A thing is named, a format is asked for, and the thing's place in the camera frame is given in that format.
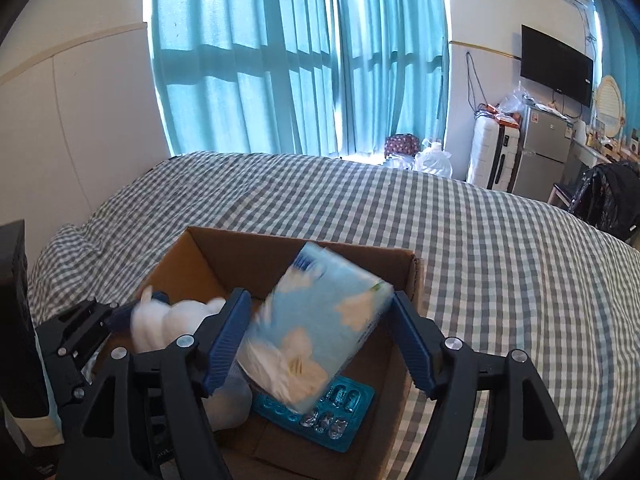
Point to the white cloth bundle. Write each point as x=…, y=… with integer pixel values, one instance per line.
x=167, y=322

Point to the clear plastic bag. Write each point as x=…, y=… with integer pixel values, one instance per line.
x=515, y=100
x=433, y=159

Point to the teal window curtain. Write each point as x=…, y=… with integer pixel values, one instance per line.
x=280, y=60

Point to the teal pill blister pack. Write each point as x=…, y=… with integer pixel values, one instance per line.
x=330, y=417

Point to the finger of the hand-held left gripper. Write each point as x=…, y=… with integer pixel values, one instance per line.
x=80, y=325
x=70, y=385

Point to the white hard suitcase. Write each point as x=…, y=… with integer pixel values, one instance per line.
x=487, y=152

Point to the white crumpled cloth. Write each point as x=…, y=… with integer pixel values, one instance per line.
x=227, y=405

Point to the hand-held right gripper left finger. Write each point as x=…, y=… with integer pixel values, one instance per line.
x=226, y=345

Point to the silver small fridge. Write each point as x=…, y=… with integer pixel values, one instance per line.
x=542, y=147

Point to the black wall television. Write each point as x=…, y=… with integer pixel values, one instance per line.
x=556, y=65

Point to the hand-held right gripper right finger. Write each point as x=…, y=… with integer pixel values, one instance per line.
x=414, y=345

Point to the grey checked bed cover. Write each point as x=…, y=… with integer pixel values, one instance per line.
x=500, y=270

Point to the brown cardboard box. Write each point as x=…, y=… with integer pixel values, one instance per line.
x=300, y=440

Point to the white desk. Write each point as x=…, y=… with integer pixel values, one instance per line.
x=597, y=152

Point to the oval wall mirror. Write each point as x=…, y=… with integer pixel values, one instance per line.
x=611, y=100

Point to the dark floral bag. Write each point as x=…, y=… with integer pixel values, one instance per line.
x=401, y=145

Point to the blue and white tissue pack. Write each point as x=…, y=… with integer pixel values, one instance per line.
x=315, y=325

